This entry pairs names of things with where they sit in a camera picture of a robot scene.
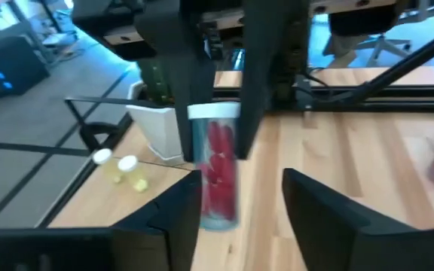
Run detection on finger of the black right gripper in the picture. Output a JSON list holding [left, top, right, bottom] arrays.
[[137, 0, 218, 163], [235, 0, 278, 161]]

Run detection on white plant pot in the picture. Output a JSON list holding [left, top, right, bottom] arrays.
[[125, 81, 186, 166]]

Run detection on yellow pill vial white cap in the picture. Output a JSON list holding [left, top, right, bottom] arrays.
[[117, 154, 150, 193], [91, 148, 124, 185]]

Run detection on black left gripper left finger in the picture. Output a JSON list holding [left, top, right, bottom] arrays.
[[111, 169, 203, 271]]

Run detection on grey office chair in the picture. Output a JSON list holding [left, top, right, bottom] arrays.
[[356, 32, 416, 69]]

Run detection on teal vial magenta pills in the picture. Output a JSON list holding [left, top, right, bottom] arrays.
[[186, 101, 242, 232]]

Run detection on black floor cabinet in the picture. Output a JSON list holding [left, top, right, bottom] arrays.
[[0, 33, 50, 101]]

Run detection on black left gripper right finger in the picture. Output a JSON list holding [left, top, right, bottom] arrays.
[[283, 168, 406, 271]]

